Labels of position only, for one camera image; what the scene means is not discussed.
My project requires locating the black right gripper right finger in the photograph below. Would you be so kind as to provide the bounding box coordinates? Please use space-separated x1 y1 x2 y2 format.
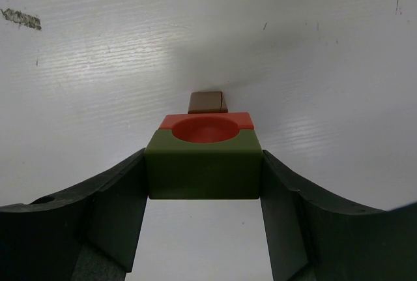
260 152 416 280

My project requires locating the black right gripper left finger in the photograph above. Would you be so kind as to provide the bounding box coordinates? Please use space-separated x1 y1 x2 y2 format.
1 151 148 280

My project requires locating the green arch wood block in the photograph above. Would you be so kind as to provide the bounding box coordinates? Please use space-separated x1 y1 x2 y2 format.
144 129 263 200

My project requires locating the red wood block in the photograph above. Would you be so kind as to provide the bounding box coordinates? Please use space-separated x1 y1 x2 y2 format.
159 112 254 143

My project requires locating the brown wood block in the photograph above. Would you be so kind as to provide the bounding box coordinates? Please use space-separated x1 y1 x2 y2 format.
188 91 228 114

